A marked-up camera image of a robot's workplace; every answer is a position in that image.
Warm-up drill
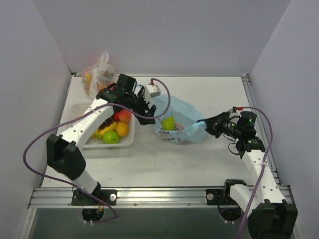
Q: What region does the yellow banana bunch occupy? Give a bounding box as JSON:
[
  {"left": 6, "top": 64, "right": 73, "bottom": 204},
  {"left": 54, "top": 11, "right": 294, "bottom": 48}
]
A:
[{"left": 91, "top": 121, "right": 117, "bottom": 139}]

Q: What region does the red pear fruit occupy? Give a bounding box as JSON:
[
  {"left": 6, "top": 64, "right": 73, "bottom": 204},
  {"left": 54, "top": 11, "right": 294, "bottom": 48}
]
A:
[{"left": 113, "top": 112, "right": 120, "bottom": 122}]

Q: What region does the green apple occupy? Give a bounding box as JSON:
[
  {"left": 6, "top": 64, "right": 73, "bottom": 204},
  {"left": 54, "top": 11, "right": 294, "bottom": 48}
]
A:
[{"left": 102, "top": 131, "right": 119, "bottom": 144}]

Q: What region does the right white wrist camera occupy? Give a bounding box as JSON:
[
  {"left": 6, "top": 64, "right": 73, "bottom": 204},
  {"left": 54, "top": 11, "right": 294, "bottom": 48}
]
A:
[{"left": 228, "top": 107, "right": 243, "bottom": 116}]

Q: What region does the purple grape bunch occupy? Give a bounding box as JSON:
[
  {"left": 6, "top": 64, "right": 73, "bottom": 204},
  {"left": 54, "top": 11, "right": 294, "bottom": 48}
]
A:
[{"left": 99, "top": 117, "right": 113, "bottom": 130}]

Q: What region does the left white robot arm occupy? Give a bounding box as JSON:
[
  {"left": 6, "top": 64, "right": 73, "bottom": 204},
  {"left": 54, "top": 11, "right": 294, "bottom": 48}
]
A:
[{"left": 46, "top": 74, "right": 156, "bottom": 205}]

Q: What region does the clear bag of fruits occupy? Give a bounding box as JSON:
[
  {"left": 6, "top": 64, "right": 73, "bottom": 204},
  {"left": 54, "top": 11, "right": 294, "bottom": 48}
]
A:
[{"left": 81, "top": 52, "right": 117, "bottom": 99}]

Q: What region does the aluminium front rail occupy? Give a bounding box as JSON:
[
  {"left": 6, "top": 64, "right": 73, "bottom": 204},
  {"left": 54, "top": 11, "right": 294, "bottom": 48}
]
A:
[{"left": 28, "top": 187, "right": 292, "bottom": 209}]

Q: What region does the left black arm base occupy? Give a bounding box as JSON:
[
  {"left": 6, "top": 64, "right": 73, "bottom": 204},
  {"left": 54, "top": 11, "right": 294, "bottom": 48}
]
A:
[{"left": 71, "top": 189, "right": 118, "bottom": 206}]

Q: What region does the peach fruit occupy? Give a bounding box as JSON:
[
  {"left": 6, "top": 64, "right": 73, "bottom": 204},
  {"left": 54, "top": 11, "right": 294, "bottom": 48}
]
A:
[{"left": 118, "top": 110, "right": 132, "bottom": 123}]

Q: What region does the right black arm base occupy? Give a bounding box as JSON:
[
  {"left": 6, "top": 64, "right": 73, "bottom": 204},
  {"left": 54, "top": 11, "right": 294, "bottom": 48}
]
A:
[{"left": 205, "top": 189, "right": 238, "bottom": 206}]

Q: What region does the light blue plastic bag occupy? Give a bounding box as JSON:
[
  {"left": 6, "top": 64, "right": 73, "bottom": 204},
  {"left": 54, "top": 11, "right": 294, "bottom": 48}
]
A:
[{"left": 149, "top": 94, "right": 207, "bottom": 144}]

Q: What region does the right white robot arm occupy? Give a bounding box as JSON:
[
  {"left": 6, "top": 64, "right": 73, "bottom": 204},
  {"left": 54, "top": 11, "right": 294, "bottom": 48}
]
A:
[{"left": 202, "top": 107, "right": 298, "bottom": 239}]

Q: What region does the orange lemon fruit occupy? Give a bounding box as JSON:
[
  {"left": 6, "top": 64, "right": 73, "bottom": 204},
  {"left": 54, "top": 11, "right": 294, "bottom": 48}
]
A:
[{"left": 116, "top": 121, "right": 129, "bottom": 137}]

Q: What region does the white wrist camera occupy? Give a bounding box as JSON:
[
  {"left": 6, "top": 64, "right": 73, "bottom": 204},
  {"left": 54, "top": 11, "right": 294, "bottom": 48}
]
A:
[
  {"left": 144, "top": 78, "right": 161, "bottom": 101},
  {"left": 228, "top": 107, "right": 243, "bottom": 116}
]

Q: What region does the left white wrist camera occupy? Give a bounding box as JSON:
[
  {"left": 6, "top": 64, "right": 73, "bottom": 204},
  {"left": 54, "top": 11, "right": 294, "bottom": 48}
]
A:
[{"left": 144, "top": 78, "right": 161, "bottom": 101}]

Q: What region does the green pear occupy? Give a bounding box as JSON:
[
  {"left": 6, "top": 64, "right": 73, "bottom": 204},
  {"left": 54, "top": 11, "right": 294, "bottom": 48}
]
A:
[{"left": 161, "top": 114, "right": 175, "bottom": 130}]

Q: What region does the white plastic basket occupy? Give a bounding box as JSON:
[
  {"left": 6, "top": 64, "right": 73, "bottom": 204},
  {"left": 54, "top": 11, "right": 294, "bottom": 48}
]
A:
[{"left": 64, "top": 101, "right": 137, "bottom": 149}]

